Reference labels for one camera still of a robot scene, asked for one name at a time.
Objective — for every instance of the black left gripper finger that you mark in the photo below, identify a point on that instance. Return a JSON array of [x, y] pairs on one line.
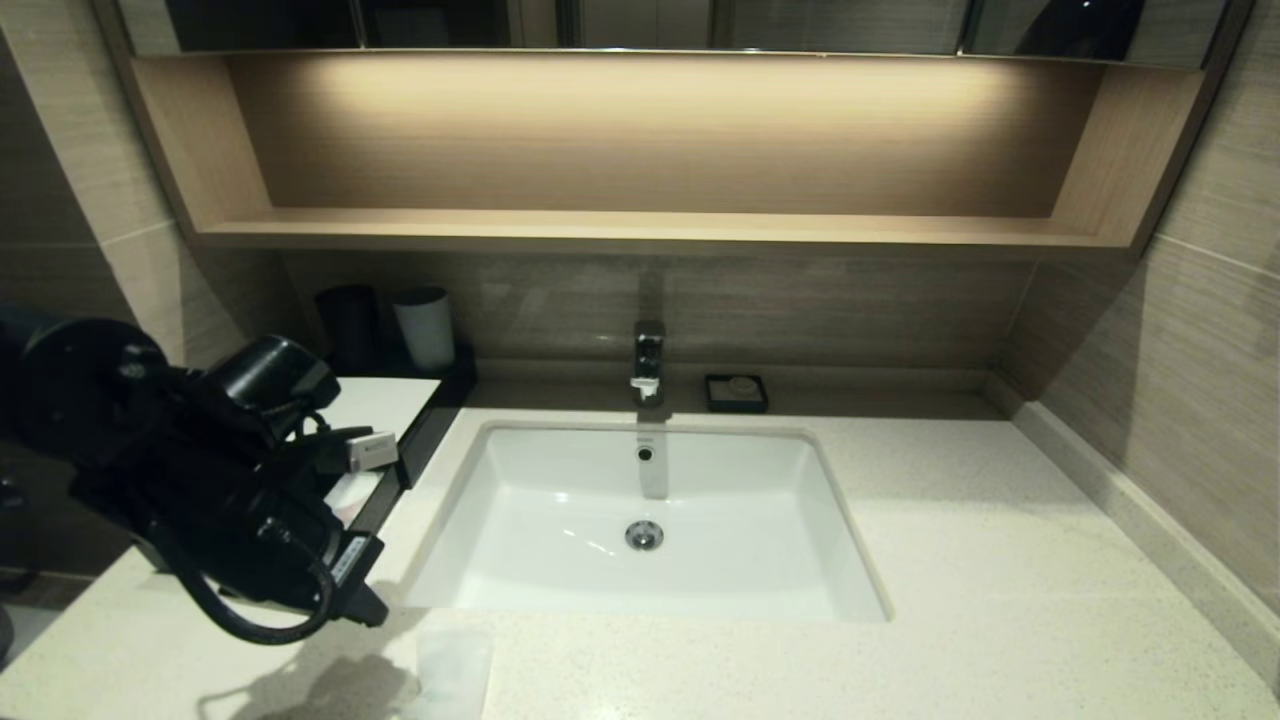
[[368, 596], [362, 616]]

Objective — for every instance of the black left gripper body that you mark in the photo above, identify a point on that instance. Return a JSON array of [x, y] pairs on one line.
[[280, 550]]

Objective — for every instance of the black plastic cup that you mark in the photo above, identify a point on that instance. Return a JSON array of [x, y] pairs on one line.
[[345, 325]]

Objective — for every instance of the orange and black left arm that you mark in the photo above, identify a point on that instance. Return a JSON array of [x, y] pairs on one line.
[[100, 420]]

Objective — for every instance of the black amenity box with drawer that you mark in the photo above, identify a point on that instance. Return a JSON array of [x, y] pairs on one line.
[[400, 400]]

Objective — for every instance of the white packet in drawer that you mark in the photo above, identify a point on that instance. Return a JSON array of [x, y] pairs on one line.
[[350, 497]]

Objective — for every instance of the grey plastic cup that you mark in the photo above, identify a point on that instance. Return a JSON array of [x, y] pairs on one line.
[[425, 330]]

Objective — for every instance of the chrome sink drain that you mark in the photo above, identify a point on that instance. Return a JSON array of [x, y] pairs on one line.
[[645, 535]]

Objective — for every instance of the chrome faucet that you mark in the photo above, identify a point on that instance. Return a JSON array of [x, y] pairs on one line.
[[648, 358]]

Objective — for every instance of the white ceramic sink basin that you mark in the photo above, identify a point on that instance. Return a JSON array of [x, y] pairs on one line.
[[740, 540]]

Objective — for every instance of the black square soap dish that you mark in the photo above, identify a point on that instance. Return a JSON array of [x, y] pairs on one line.
[[715, 398]]

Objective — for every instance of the round beige soap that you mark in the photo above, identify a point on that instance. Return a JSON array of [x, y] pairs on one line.
[[741, 385]]

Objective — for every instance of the mirror cabinet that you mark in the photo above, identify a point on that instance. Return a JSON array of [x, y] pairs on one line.
[[800, 22]]

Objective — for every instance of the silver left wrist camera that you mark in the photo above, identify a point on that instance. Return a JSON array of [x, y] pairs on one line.
[[372, 450]]

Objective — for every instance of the wooden wall shelf niche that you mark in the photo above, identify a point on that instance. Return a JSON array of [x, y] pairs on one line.
[[650, 228]]

